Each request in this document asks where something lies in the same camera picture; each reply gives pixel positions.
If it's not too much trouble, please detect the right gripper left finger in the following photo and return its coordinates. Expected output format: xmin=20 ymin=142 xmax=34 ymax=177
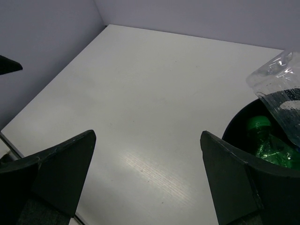
xmin=0 ymin=130 xmax=96 ymax=225

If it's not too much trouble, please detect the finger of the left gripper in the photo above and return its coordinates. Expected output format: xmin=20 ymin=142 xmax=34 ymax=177
xmin=0 ymin=55 xmax=23 ymax=75

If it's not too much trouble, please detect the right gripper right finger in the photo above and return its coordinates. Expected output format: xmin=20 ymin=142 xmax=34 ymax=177
xmin=200 ymin=131 xmax=300 ymax=225

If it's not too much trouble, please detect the green plastic bottle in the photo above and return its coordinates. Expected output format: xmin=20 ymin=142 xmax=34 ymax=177
xmin=246 ymin=116 xmax=300 ymax=170

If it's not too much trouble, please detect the clear bottle blue label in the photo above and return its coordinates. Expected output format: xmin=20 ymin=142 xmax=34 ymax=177
xmin=246 ymin=51 xmax=300 ymax=146

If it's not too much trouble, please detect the black plastic bin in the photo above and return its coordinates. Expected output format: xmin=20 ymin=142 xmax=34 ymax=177
xmin=223 ymin=99 xmax=299 ymax=156

